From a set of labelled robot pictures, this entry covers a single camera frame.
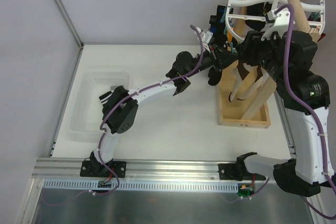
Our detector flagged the black sock white stripes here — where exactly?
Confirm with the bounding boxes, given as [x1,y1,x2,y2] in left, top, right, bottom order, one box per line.
[208,67,222,86]

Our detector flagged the black sock plain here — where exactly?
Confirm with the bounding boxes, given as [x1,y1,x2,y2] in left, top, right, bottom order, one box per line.
[209,5,229,49]

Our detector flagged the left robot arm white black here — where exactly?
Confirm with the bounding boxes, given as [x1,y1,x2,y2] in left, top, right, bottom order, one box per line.
[80,43,237,178]

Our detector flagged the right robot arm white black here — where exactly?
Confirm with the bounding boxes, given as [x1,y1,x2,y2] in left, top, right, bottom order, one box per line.
[235,31,335,197]

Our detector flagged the white round clip hanger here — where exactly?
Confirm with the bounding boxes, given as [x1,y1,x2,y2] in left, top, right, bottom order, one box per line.
[225,0,326,42]

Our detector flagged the wooden hanger stand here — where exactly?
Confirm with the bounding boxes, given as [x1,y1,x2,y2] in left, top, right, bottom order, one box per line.
[216,0,326,129]

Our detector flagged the white plastic laundry basket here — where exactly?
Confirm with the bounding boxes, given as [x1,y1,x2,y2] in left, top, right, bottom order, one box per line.
[68,69,131,135]

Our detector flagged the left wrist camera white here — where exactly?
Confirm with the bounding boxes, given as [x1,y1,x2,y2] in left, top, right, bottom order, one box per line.
[196,27,213,51]

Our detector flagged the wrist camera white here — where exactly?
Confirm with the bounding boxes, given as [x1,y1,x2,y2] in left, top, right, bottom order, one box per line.
[261,8,290,40]
[196,27,213,51]

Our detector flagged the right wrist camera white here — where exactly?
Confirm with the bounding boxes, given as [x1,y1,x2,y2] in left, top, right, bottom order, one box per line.
[261,8,290,40]

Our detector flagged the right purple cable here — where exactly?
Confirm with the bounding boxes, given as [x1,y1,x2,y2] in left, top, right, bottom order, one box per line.
[277,3,336,219]

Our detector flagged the purple cable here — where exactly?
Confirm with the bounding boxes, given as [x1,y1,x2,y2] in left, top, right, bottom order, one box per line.
[99,24,204,196]
[277,3,336,219]

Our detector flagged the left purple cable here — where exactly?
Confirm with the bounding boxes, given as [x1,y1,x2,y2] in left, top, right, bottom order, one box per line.
[99,24,204,196]

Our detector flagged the white slotted cable duct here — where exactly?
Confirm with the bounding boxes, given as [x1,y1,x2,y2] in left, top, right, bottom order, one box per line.
[43,179,238,193]

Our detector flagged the aluminium mounting rail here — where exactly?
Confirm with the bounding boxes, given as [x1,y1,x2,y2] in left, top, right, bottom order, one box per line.
[32,158,236,182]

